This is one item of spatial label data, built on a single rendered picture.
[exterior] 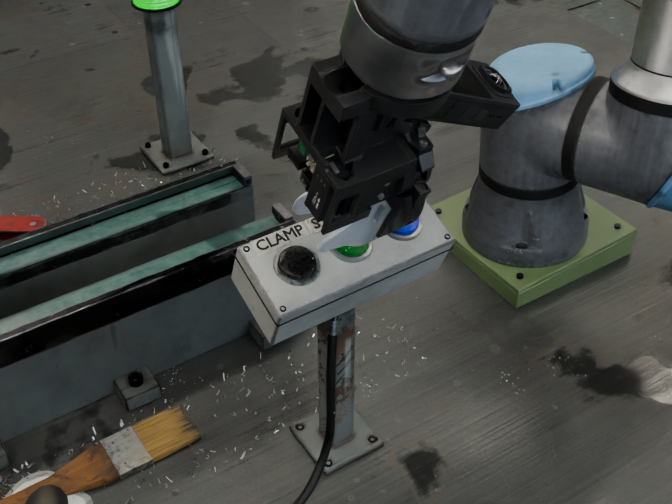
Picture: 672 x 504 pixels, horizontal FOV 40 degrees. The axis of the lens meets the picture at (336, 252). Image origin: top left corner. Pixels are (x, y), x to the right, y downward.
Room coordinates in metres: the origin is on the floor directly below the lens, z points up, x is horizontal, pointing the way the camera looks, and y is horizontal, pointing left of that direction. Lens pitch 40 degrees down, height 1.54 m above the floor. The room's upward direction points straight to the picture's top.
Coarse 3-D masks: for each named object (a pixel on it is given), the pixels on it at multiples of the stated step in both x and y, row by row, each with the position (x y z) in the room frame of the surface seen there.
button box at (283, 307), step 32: (320, 224) 0.58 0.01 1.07; (256, 256) 0.55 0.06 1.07; (320, 256) 0.56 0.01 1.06; (384, 256) 0.57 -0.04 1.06; (416, 256) 0.57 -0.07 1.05; (256, 288) 0.53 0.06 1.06; (288, 288) 0.52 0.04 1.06; (320, 288) 0.53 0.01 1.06; (352, 288) 0.54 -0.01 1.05; (384, 288) 0.57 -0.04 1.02; (256, 320) 0.53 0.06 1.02; (288, 320) 0.51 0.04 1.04; (320, 320) 0.54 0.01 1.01
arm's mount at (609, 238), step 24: (456, 216) 0.92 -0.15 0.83; (600, 216) 0.90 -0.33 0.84; (456, 240) 0.87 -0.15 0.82; (600, 240) 0.86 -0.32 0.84; (624, 240) 0.86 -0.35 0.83; (480, 264) 0.83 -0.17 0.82; (576, 264) 0.82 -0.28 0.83; (600, 264) 0.85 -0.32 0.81; (504, 288) 0.79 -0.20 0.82; (528, 288) 0.78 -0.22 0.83; (552, 288) 0.80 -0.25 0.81
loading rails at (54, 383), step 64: (192, 192) 0.84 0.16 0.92; (0, 256) 0.73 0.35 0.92; (64, 256) 0.73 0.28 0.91; (128, 256) 0.77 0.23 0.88; (192, 256) 0.73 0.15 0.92; (0, 320) 0.63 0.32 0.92; (64, 320) 0.63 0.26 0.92; (128, 320) 0.66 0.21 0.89; (192, 320) 0.70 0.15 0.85; (0, 384) 0.59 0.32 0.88; (64, 384) 0.62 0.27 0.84; (128, 384) 0.64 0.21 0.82; (0, 448) 0.56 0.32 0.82
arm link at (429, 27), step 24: (360, 0) 0.47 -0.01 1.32; (384, 0) 0.45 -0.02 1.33; (408, 0) 0.44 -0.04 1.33; (432, 0) 0.43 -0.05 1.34; (456, 0) 0.43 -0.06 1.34; (480, 0) 0.44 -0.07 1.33; (384, 24) 0.45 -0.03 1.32; (408, 24) 0.44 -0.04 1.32; (432, 24) 0.44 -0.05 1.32; (456, 24) 0.44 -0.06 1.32; (480, 24) 0.45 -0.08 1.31; (432, 48) 0.44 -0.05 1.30; (456, 48) 0.45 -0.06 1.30
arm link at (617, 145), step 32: (640, 32) 0.82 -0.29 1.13; (640, 64) 0.80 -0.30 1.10; (608, 96) 0.82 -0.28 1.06; (640, 96) 0.78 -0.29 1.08; (608, 128) 0.79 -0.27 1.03; (640, 128) 0.77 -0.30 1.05; (576, 160) 0.80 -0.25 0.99; (608, 160) 0.78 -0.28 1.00; (640, 160) 0.76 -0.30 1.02; (608, 192) 0.79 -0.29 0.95; (640, 192) 0.76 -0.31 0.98
